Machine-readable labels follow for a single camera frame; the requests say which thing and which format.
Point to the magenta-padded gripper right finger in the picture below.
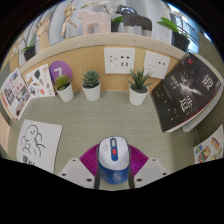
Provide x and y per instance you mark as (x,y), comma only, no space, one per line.
(151,170)

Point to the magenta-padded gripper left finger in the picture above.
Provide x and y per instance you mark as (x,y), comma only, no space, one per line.
(75,171)

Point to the blue and white computer mouse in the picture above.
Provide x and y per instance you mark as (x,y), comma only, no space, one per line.
(113,160)

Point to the white mouse pad with drawing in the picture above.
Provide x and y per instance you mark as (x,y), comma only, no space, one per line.
(38,143)

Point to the colourful food sticker sheet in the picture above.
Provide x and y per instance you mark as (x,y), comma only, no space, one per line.
(210,148)

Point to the spiky succulent in white pot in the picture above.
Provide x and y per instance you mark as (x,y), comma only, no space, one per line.
(137,96)

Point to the yellow-green succulent in white pot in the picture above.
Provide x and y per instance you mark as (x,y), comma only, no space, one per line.
(66,93)

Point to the peach notebook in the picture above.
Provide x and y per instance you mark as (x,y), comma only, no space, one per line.
(4,133)

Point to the rosette succulent in white pot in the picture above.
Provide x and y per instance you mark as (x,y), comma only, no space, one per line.
(91,92)

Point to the white sheet with cartoon stickers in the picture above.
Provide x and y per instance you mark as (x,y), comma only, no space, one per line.
(39,81)

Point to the red-edged photo magazine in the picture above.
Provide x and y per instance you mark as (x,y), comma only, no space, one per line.
(15,95)

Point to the purple round sign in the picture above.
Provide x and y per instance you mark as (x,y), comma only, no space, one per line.
(60,69)

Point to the wooden desk ledge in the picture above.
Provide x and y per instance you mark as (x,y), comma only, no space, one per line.
(86,60)

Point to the white orchid in black pot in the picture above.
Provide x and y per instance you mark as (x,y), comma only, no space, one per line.
(28,53)
(180,41)
(116,26)

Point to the dark horse figure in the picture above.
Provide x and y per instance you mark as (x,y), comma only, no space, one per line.
(136,21)

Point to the pink horse figure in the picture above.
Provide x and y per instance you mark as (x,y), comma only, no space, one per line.
(95,22)

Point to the grey curtain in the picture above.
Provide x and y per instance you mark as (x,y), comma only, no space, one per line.
(153,10)

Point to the white wall socket plate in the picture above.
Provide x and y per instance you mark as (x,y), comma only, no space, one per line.
(119,60)

